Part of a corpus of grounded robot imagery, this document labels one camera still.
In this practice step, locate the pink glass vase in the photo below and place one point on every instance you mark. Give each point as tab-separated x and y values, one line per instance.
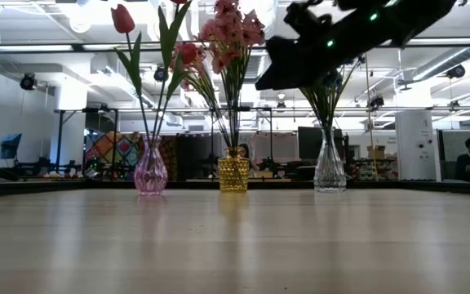
150	175

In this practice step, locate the person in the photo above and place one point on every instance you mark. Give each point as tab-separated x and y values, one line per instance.
245	150
467	163

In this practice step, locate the yellow glass vase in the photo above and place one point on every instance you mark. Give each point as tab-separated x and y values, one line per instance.
233	175

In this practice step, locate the white cabinet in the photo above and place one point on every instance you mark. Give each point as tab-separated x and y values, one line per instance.
416	143

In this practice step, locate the black ceiling spotlight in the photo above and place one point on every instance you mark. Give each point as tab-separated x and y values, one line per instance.
456	71
160	75
27	81

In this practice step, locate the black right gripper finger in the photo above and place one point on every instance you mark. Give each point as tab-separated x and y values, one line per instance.
276	81

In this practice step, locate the colourful patterned panel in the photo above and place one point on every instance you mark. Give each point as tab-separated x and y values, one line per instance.
116	147

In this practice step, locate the blue-lit monitor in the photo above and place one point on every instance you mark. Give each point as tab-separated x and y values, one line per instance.
10	146

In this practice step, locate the clear glass vase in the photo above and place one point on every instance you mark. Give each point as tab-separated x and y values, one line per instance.
329	171

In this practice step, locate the black monitor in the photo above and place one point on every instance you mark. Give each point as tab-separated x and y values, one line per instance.
306	143

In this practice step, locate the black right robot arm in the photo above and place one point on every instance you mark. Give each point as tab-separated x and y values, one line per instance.
402	16

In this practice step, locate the black overhead frame beam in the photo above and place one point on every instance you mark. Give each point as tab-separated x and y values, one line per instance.
78	47

